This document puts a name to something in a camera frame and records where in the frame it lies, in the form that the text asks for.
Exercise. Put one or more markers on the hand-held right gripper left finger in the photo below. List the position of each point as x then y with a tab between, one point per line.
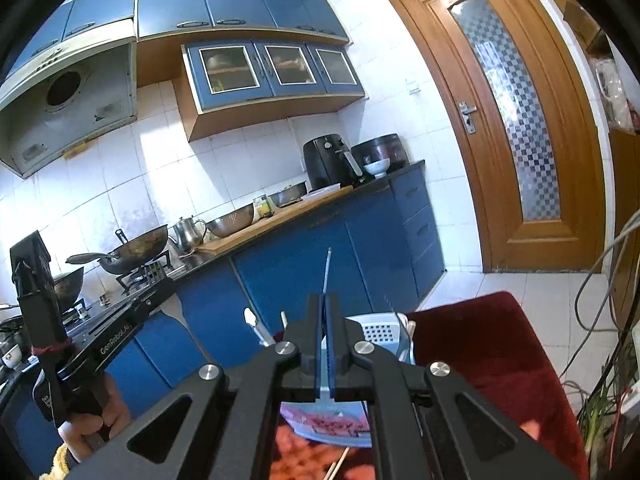
315	360

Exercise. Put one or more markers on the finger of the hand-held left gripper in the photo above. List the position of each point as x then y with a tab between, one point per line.
155	295

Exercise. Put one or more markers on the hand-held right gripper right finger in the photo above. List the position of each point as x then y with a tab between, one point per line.
337	360

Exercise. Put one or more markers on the metal spatula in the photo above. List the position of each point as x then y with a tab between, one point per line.
177	310

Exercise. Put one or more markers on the white perforated plastic basket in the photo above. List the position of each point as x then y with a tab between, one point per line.
380	332

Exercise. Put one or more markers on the blue plastic utensil basket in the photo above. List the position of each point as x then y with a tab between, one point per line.
325	425

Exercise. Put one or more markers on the thin metal utensil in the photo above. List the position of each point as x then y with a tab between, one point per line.
327	270

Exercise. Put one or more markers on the person's left hand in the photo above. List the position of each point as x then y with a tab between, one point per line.
80	435

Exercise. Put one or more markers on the black gas stove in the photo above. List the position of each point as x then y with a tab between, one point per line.
145	277

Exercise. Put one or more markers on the white cup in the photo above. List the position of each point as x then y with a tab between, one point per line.
11	356

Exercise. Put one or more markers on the pale chopstick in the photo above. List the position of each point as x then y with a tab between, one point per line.
284	322

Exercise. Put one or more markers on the dark wok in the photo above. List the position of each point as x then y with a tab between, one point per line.
140	247

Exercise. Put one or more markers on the small dark pan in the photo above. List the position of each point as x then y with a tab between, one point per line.
70	285

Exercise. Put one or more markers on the steel pitcher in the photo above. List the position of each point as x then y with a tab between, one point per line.
187	235

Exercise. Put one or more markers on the blue base cabinets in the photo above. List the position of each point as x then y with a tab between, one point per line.
300	270

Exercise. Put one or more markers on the wooden chopstick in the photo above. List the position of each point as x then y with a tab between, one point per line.
331	471
343	460

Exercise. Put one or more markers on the steel colander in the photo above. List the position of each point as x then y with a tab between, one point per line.
230	222

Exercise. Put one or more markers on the glass jar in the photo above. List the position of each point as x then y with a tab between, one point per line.
261	208

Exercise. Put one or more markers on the red patterned cloth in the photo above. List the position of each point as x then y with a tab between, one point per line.
475	340

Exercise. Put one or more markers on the wooden cutting board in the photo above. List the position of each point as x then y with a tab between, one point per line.
280	217

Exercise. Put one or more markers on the steel pot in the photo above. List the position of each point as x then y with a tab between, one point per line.
287	194

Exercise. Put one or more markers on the white tray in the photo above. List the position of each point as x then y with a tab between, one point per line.
325	189

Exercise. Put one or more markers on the white bowl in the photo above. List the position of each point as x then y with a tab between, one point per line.
376	167

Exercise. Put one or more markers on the black air fryer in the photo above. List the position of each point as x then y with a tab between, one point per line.
325	160

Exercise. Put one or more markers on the grey range hood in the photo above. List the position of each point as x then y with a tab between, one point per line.
75	110

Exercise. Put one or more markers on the dark rice cooker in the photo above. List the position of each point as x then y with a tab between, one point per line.
380	150

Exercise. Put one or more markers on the wooden door with glass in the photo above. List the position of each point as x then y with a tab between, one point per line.
450	110

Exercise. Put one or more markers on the wooden shelf unit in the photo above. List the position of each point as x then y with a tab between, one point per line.
625	185

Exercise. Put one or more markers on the white plastic bag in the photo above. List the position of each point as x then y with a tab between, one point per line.
615	100

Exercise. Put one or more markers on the blue glass-door wall cabinet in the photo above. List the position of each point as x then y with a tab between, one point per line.
227	100

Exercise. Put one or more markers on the white light switch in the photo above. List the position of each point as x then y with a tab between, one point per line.
414	86

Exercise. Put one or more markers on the blue upper wall cabinets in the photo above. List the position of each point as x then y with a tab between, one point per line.
225	5

